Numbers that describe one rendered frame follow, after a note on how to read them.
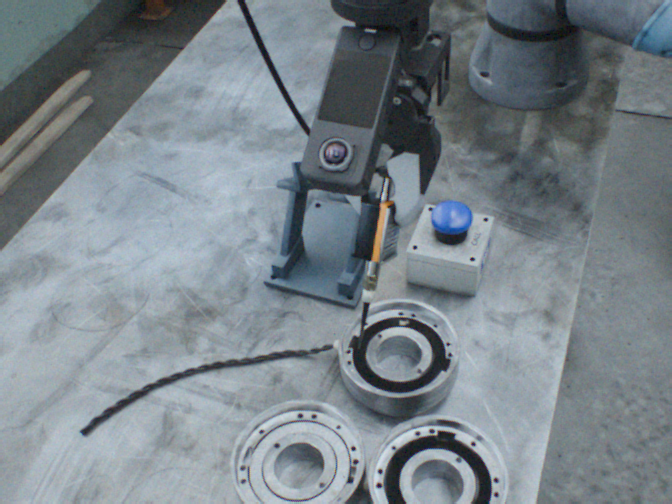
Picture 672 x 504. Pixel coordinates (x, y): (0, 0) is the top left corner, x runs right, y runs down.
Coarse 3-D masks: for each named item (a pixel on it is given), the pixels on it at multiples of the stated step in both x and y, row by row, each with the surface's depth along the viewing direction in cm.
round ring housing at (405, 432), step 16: (432, 416) 62; (448, 416) 61; (400, 432) 61; (416, 432) 62; (464, 432) 62; (480, 432) 60; (384, 448) 61; (480, 448) 61; (496, 448) 59; (384, 464) 60; (416, 464) 60; (432, 464) 61; (448, 464) 60; (464, 464) 60; (496, 464) 60; (368, 480) 58; (400, 480) 59; (416, 480) 61; (464, 480) 59; (384, 496) 58; (464, 496) 58
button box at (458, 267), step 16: (432, 208) 78; (480, 224) 76; (416, 240) 75; (432, 240) 75; (448, 240) 74; (464, 240) 74; (480, 240) 74; (416, 256) 74; (432, 256) 73; (448, 256) 73; (464, 256) 73; (480, 256) 73; (416, 272) 76; (432, 272) 75; (448, 272) 74; (464, 272) 73; (480, 272) 75; (448, 288) 76; (464, 288) 75
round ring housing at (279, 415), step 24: (288, 408) 64; (312, 408) 64; (336, 408) 63; (264, 432) 63; (336, 432) 63; (240, 456) 62; (288, 456) 63; (312, 456) 63; (360, 456) 61; (240, 480) 60; (264, 480) 62; (360, 480) 58
